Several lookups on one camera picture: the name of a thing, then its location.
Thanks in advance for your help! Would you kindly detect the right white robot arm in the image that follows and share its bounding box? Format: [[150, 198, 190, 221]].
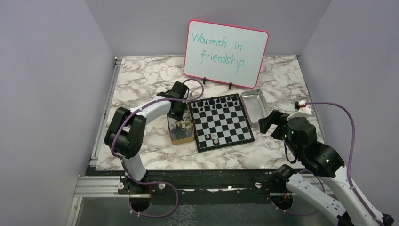
[[258, 110, 394, 226]]

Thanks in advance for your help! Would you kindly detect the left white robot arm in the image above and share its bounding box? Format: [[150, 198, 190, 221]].
[[104, 81, 189, 194]]

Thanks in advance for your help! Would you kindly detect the gold tin with white pieces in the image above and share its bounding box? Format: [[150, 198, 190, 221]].
[[167, 111, 195, 145]]

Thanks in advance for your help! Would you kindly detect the black and white chessboard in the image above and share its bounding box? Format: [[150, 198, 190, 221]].
[[188, 93, 255, 153]]

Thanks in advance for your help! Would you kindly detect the empty silver metal tin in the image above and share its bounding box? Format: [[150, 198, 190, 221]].
[[240, 89, 271, 127]]

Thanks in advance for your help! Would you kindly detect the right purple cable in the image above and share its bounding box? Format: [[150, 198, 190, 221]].
[[270, 101, 385, 226]]

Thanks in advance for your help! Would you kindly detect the purple cable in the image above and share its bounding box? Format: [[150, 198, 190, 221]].
[[270, 101, 385, 226], [111, 78, 205, 219]]

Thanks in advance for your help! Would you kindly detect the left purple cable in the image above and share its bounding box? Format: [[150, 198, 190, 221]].
[[111, 78, 205, 219]]

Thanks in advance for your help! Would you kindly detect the white board with pink frame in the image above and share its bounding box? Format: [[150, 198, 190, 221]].
[[183, 19, 269, 89]]

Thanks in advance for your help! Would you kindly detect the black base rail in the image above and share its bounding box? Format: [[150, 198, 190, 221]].
[[86, 167, 325, 206]]

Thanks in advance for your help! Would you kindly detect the aluminium frame rail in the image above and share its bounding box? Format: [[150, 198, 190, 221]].
[[67, 56, 150, 226]]

